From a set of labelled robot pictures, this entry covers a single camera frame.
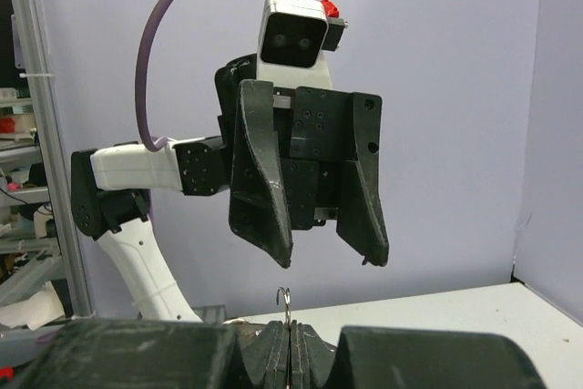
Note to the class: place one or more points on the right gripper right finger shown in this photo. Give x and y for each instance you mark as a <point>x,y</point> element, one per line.
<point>376,357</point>

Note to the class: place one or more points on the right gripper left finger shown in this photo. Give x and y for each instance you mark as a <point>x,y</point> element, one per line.
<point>98,353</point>

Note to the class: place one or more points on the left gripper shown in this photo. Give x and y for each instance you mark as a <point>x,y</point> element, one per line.
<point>301,157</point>

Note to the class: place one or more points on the metal keyring disc with rings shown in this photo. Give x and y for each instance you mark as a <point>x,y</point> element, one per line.
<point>283,296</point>

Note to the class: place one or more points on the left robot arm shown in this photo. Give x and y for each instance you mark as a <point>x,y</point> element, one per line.
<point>110,203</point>

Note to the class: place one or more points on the metal shelf with clutter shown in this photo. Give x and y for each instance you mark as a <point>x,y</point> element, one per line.
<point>61,254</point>

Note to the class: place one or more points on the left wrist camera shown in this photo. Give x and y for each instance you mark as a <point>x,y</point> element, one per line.
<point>293,37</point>

